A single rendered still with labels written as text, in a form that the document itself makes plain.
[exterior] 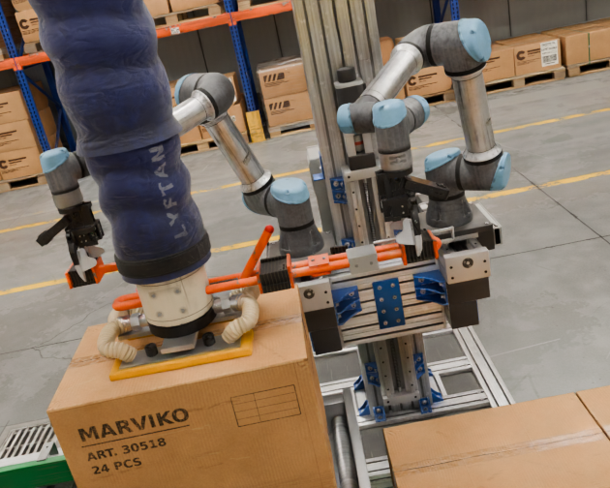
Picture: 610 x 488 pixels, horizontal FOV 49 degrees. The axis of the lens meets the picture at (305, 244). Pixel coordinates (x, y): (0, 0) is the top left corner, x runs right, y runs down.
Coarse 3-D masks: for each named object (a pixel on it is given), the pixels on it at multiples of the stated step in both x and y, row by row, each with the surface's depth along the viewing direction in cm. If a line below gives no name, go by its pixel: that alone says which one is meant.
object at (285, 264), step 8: (280, 256) 166; (288, 256) 164; (264, 264) 165; (272, 264) 164; (280, 264) 163; (288, 264) 159; (256, 272) 158; (264, 272) 160; (272, 272) 158; (280, 272) 158; (288, 272) 159; (264, 280) 158; (272, 280) 159; (280, 280) 159; (288, 280) 159; (264, 288) 159; (272, 288) 159; (280, 288) 159; (288, 288) 159
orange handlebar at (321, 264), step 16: (320, 256) 164; (336, 256) 163; (384, 256) 159; (400, 256) 159; (240, 272) 165; (304, 272) 160; (320, 272) 160; (208, 288) 161; (224, 288) 161; (240, 288) 161; (112, 304) 163; (128, 304) 162
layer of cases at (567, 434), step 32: (448, 416) 205; (480, 416) 202; (512, 416) 199; (544, 416) 196; (576, 416) 194; (608, 416) 191; (416, 448) 194; (448, 448) 192; (480, 448) 189; (512, 448) 187; (544, 448) 184; (576, 448) 182; (608, 448) 180; (416, 480) 183; (448, 480) 180; (480, 480) 178; (512, 480) 176; (544, 480) 174; (576, 480) 172; (608, 480) 170
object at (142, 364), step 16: (208, 336) 157; (144, 352) 161; (160, 352) 159; (176, 352) 158; (192, 352) 156; (208, 352) 156; (224, 352) 155; (240, 352) 154; (112, 368) 158; (128, 368) 156; (144, 368) 155; (160, 368) 155; (176, 368) 155
